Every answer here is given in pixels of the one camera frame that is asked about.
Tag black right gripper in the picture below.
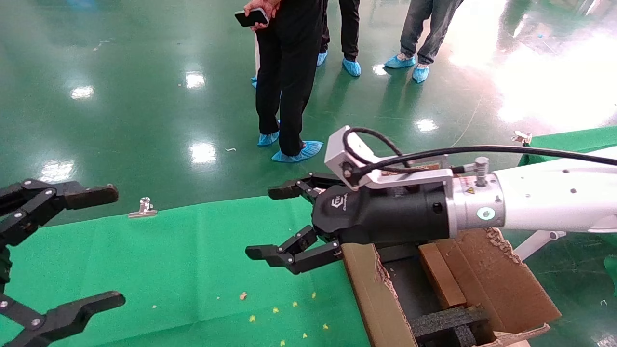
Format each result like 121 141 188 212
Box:
245 173 457 276

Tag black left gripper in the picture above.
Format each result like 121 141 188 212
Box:
0 179 126 347

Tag small taped cardboard box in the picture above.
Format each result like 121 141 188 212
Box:
418 242 468 310

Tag black smartphone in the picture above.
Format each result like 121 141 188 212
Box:
235 8 270 28

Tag large open cardboard carton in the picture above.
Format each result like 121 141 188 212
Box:
341 227 563 347

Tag bare bystander hand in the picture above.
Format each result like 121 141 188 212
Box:
243 0 281 32

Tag person black trousers with phone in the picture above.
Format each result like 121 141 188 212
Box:
243 0 324 163

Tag black foam block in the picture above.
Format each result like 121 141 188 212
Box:
409 306 491 339
446 325 483 347

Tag person yellow shirt grey jeans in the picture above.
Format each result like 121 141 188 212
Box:
384 0 464 84

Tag white metal table leg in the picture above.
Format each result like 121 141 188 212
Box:
512 230 568 261

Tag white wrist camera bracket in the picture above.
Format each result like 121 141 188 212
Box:
324 126 455 191

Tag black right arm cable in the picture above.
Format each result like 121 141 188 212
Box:
341 127 617 176

